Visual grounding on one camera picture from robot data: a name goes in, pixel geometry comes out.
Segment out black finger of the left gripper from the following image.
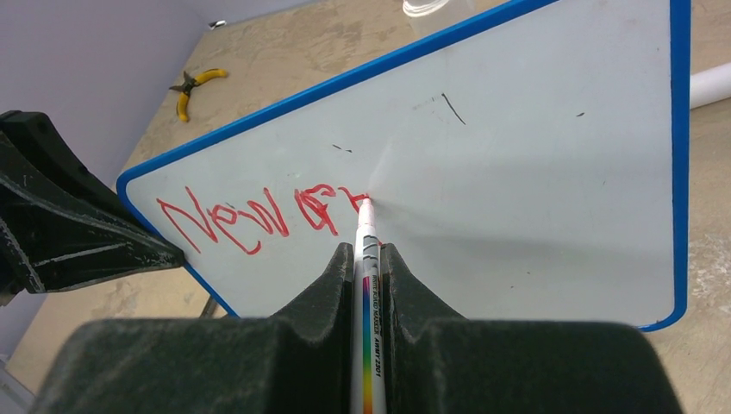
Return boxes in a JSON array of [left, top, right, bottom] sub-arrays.
[[1, 110, 184, 305]]

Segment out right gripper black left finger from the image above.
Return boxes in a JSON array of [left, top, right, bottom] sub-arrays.
[[32, 243, 353, 413]]

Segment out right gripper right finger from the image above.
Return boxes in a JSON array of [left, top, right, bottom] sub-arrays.
[[381, 244, 682, 413]]

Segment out white red marker pen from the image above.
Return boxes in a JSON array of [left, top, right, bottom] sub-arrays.
[[349, 198, 387, 413]]

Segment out blue framed whiteboard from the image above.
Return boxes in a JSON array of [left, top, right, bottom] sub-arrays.
[[116, 1, 691, 330]]

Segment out yellow handled pliers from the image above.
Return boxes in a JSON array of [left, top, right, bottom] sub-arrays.
[[168, 68, 229, 123]]

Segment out white PVC pipe frame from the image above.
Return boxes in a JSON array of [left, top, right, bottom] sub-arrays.
[[402, 0, 731, 110]]

